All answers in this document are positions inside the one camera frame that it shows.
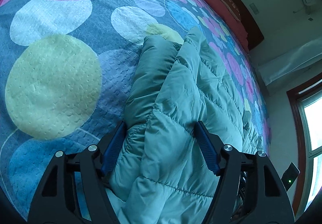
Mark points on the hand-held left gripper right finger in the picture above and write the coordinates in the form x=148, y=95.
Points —
x=206, y=144

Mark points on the wooden headboard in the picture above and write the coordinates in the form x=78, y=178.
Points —
x=251, y=26

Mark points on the large wood-framed window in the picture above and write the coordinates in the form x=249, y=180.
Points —
x=312, y=123

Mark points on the pale curtain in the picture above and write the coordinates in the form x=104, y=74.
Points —
x=289, y=62

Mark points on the green puffer jacket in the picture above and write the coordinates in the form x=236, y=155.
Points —
x=176, y=113

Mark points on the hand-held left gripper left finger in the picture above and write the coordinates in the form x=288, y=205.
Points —
x=113, y=149

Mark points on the dotted colourful bedspread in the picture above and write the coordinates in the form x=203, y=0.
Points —
x=50, y=88

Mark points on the brown cushion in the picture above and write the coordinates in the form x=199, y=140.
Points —
x=230, y=6

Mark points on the white wall socket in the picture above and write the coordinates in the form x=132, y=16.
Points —
x=254, y=9

